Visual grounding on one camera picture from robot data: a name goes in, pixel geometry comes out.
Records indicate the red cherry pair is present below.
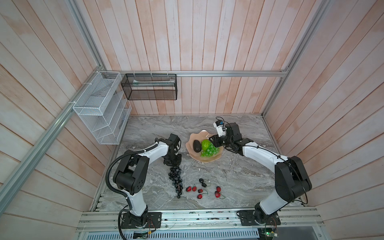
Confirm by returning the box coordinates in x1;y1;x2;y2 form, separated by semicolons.
215;186;226;199
186;186;197;192
197;189;208;199

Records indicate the white ventilation grille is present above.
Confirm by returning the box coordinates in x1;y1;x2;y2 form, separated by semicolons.
85;229;260;240

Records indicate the white wire mesh shelf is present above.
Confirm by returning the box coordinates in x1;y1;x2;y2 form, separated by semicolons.
73;71;132;145

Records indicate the green grape bunch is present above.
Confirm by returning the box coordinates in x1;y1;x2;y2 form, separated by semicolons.
201;145;220;158

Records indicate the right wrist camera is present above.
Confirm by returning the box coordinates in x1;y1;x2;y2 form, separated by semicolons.
214;120;226;137

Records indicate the pink scalloped fruit bowl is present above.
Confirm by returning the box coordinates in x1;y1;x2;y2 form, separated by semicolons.
186;130;224;163

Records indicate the bumpy green fake fruit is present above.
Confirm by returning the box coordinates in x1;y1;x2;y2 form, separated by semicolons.
202;139;213;151

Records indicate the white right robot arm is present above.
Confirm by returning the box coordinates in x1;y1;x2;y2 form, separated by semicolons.
209;117;312;225

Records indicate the black cherry pair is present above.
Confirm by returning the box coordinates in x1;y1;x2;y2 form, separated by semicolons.
199;178;211;188

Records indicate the dark purple grape bunch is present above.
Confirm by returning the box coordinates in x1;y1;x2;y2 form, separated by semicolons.
169;167;184;199

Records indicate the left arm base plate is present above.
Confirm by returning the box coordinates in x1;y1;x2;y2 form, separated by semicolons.
121;212;162;229

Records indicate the black wire mesh basket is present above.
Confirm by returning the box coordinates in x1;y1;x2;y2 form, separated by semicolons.
121;73;178;101

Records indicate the dark fake avocado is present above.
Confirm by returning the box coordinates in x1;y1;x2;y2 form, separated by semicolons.
193;140;202;153

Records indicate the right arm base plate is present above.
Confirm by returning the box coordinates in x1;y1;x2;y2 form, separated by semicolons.
237;210;281;226

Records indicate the green circuit board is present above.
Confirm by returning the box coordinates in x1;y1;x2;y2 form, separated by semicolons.
259;229;278;240

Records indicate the aluminium frame crossbar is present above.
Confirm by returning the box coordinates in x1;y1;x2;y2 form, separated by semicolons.
119;70;288;78

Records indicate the aluminium mounting rail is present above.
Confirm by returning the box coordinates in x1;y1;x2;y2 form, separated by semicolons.
76;206;325;233

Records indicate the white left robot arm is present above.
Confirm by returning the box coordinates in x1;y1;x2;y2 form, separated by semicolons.
105;134;182;226

